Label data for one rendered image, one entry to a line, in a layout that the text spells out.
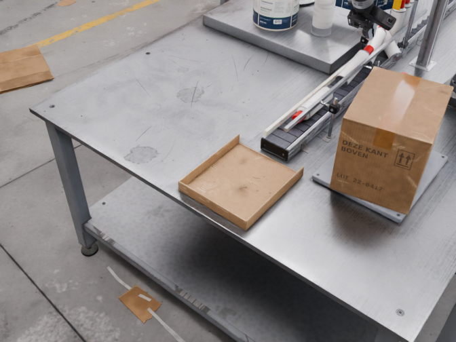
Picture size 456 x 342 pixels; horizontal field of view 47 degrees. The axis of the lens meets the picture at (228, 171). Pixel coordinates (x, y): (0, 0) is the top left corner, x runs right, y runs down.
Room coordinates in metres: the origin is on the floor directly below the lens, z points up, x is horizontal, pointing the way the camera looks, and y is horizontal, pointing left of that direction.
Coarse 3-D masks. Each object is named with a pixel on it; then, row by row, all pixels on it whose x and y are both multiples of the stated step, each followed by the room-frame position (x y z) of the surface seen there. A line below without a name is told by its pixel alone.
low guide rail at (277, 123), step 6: (342, 66) 1.75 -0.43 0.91; (336, 72) 1.71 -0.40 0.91; (330, 78) 1.67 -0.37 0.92; (324, 84) 1.63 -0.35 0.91; (318, 90) 1.60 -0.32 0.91; (306, 96) 1.55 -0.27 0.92; (300, 102) 1.51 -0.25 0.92; (294, 108) 1.48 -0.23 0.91; (288, 114) 1.45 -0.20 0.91; (282, 120) 1.42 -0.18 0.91; (270, 126) 1.38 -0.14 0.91; (276, 126) 1.39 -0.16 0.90; (264, 132) 1.36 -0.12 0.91; (270, 132) 1.36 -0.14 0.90
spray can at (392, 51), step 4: (388, 32) 1.95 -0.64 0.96; (388, 36) 1.93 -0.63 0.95; (384, 40) 1.92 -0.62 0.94; (392, 44) 1.89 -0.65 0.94; (388, 48) 1.88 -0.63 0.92; (392, 48) 1.87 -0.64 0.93; (396, 48) 1.87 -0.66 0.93; (388, 52) 1.87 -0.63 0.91; (392, 52) 1.86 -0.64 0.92; (396, 52) 1.85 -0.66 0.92; (400, 52) 1.86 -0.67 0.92; (388, 56) 1.86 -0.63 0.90; (392, 56) 1.84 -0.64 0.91; (396, 56) 1.87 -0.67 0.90; (400, 56) 1.86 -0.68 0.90; (392, 60) 1.86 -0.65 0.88; (396, 60) 1.87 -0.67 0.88
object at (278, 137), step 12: (420, 24) 2.17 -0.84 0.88; (384, 60) 1.86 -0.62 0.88; (360, 72) 1.77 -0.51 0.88; (348, 84) 1.68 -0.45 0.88; (336, 96) 1.60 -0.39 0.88; (324, 108) 1.53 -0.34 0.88; (288, 120) 1.46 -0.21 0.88; (312, 120) 1.46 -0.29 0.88; (276, 132) 1.39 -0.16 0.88; (288, 132) 1.39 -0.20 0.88; (300, 132) 1.39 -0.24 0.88; (276, 144) 1.33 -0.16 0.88; (288, 144) 1.33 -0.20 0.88
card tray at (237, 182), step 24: (240, 144) 1.38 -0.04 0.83; (216, 168) 1.26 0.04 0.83; (240, 168) 1.26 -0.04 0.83; (264, 168) 1.26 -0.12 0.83; (288, 168) 1.26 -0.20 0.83; (192, 192) 1.12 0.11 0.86; (216, 192) 1.15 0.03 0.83; (240, 192) 1.15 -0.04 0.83; (264, 192) 1.15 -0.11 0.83; (240, 216) 1.05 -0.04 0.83
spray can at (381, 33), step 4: (380, 28) 1.91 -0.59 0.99; (384, 28) 1.93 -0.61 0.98; (376, 32) 1.90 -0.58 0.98; (380, 32) 1.90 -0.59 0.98; (384, 32) 1.91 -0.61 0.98; (376, 36) 1.88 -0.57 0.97; (380, 36) 1.88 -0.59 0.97; (384, 36) 1.90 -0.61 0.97; (372, 40) 1.87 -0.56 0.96; (376, 40) 1.87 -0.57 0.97; (380, 40) 1.87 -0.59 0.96; (368, 44) 1.86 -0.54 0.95; (372, 44) 1.85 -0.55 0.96; (376, 44) 1.85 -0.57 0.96; (380, 44) 1.86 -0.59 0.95; (376, 48) 1.84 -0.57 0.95; (376, 56) 1.82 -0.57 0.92; (372, 60) 1.79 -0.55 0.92; (368, 64) 1.80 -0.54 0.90; (372, 64) 1.79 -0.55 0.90
